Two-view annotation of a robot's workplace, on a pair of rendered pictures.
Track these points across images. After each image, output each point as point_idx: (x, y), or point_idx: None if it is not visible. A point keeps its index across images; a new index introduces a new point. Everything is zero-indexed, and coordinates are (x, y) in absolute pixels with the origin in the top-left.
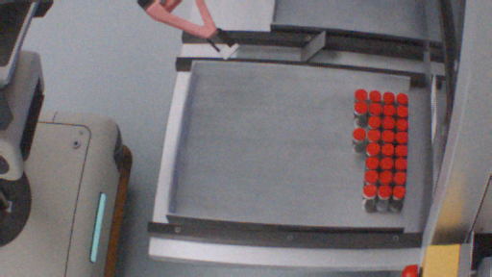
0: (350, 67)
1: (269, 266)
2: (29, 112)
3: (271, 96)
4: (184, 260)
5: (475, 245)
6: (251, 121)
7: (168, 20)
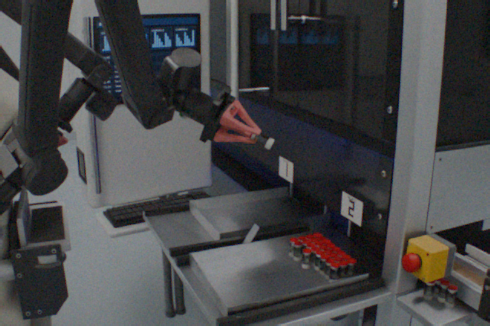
0: None
1: (304, 321)
2: None
3: (240, 262)
4: None
5: None
6: (238, 273)
7: (236, 122)
